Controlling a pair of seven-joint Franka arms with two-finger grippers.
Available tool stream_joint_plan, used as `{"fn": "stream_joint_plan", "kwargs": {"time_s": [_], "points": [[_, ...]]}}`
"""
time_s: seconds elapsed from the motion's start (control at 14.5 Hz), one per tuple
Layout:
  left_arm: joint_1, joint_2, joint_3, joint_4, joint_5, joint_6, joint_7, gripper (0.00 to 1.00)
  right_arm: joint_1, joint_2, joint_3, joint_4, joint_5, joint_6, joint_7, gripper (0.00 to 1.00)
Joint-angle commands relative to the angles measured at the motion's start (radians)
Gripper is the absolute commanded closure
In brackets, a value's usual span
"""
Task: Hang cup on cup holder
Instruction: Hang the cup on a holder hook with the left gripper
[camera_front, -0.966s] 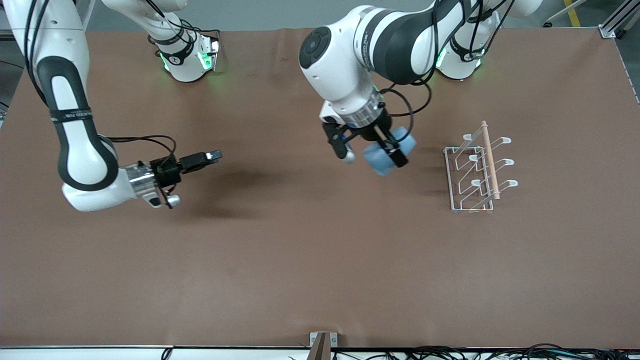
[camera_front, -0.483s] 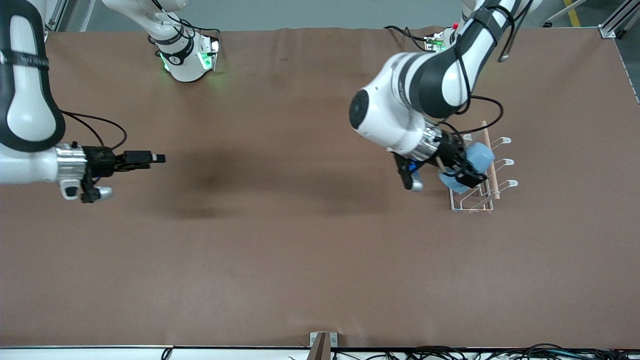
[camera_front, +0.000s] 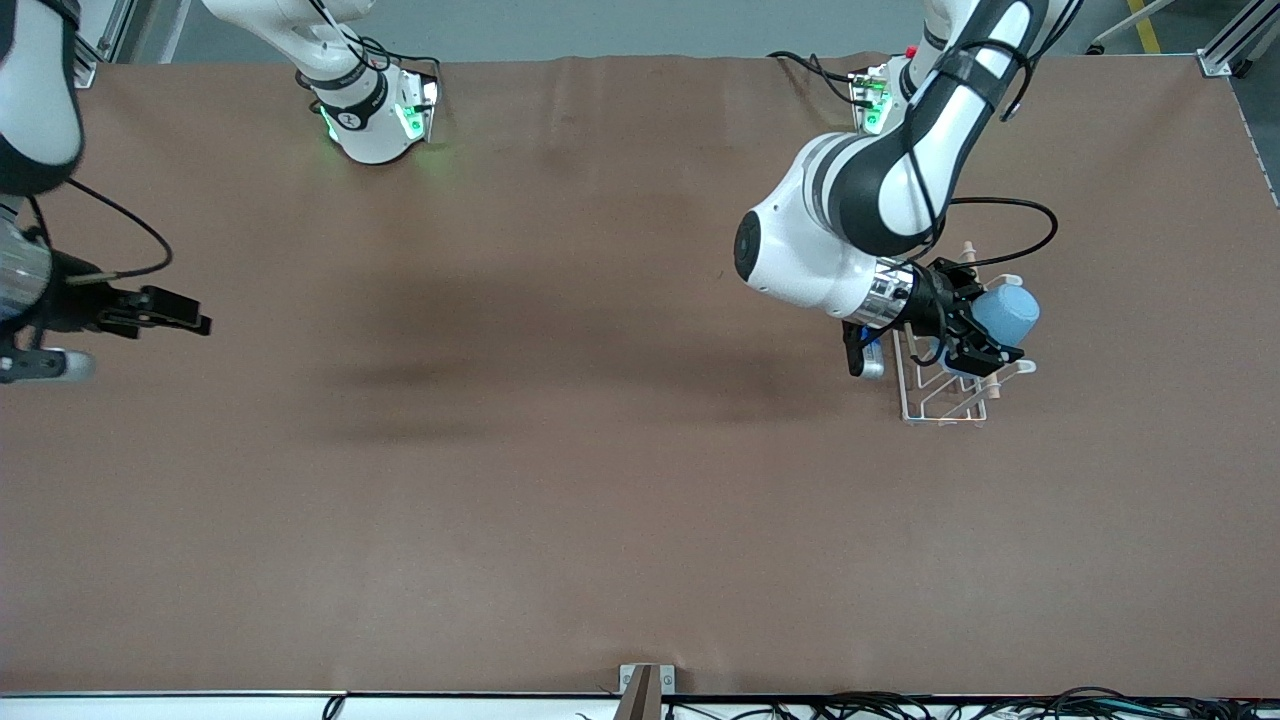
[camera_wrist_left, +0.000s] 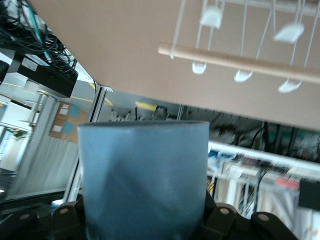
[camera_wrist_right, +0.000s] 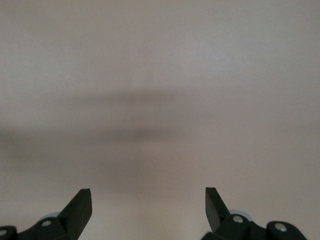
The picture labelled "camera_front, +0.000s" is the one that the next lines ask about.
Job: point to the brown table cover sheet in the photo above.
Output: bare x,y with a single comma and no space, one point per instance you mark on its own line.
560,450

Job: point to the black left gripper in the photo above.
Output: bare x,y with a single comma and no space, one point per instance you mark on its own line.
932,301

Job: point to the blue plastic cup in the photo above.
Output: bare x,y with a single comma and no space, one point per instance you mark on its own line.
1008,315

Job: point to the grey metal bar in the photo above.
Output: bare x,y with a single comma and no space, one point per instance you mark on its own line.
1130,28

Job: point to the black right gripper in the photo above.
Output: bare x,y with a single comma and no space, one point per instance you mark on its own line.
72,303

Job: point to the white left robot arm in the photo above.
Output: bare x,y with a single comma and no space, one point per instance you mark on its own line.
880,190

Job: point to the metal table edge bracket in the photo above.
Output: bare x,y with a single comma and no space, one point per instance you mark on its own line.
646,683

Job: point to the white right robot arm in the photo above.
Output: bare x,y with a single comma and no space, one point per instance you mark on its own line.
365,125

